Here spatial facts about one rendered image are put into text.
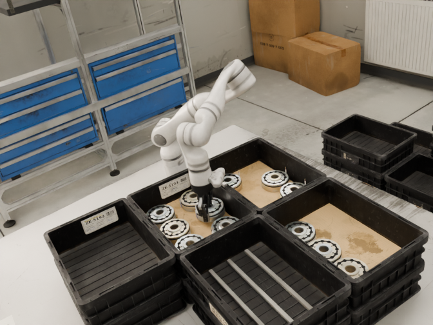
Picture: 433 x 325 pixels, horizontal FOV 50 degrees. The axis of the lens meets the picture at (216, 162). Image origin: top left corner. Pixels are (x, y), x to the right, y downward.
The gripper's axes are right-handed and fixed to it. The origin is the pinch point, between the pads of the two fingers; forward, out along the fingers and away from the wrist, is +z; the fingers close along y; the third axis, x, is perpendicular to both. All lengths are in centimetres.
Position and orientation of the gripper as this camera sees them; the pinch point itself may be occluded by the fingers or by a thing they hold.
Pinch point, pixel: (207, 213)
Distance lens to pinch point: 161.0
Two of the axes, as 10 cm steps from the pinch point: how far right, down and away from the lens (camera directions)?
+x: 9.7, -0.1, -2.4
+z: 1.4, 8.4, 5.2
